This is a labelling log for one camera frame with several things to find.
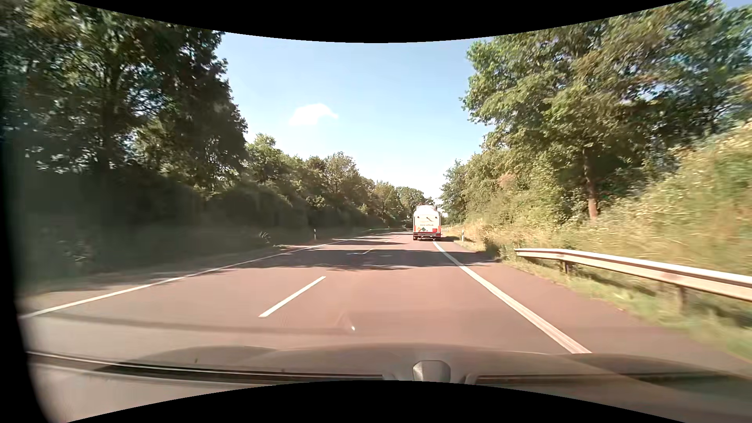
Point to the white tanker lorry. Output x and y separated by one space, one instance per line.
427 222

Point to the reddish grey asphalt road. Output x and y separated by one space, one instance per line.
388 294

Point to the car's own bonnet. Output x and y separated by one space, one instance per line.
376 361

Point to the road markings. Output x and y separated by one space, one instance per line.
517 305

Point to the row of trees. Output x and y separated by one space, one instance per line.
147 129
593 117

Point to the overgrown grass bank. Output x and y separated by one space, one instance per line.
664 235

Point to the grey metal guard rail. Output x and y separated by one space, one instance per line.
646 267

